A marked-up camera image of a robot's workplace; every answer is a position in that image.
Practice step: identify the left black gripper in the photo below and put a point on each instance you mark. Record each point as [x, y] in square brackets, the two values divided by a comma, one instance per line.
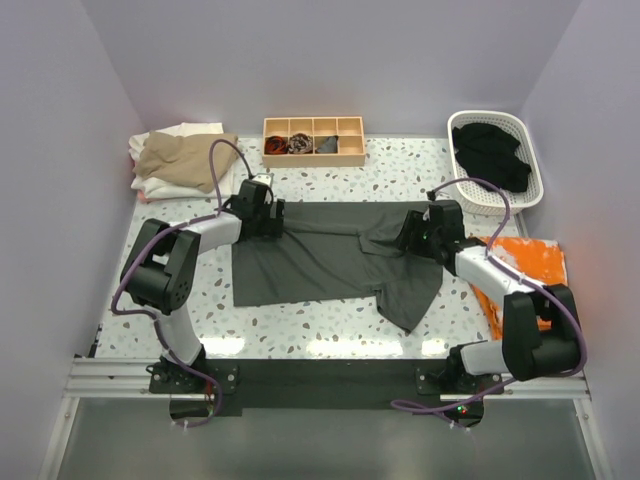
[272, 226]

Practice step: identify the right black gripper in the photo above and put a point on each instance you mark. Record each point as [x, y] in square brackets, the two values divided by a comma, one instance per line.
[413, 223]

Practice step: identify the dark grey t-shirt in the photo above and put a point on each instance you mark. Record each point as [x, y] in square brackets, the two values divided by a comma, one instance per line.
[334, 251]

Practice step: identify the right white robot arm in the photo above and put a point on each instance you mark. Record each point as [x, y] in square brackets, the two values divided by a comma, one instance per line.
[541, 335]

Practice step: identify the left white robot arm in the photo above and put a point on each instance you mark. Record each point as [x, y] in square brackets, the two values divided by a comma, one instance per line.
[158, 275]

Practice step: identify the orange black rolled item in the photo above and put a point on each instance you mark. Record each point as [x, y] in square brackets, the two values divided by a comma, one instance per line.
[275, 145]

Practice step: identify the wooden compartment tray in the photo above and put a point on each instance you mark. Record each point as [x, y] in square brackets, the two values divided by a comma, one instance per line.
[351, 147]

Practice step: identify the brown patterned rolled item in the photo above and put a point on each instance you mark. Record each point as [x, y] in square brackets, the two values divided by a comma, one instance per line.
[299, 144]

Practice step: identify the white perforated laundry basket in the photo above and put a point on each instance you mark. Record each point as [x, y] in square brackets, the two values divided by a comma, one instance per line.
[474, 198]

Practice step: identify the dark grey folded item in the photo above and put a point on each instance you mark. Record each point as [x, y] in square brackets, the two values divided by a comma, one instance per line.
[326, 145]

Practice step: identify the beige folded shirt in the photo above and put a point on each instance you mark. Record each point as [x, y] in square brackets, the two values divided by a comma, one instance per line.
[184, 160]

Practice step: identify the black garment in basket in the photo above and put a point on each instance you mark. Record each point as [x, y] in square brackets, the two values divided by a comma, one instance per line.
[487, 152]

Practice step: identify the white folded shirt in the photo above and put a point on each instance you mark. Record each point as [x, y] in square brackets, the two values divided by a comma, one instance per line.
[152, 189]

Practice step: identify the orange tie-dye folded shirt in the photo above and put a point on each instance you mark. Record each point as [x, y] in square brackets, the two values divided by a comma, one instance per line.
[542, 260]

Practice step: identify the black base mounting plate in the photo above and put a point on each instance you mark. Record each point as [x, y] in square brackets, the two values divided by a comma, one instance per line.
[369, 384]

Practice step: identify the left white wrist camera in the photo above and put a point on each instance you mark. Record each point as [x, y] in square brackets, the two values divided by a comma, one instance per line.
[264, 178]

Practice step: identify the aluminium rail frame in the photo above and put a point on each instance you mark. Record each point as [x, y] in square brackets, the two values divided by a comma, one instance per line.
[126, 378]

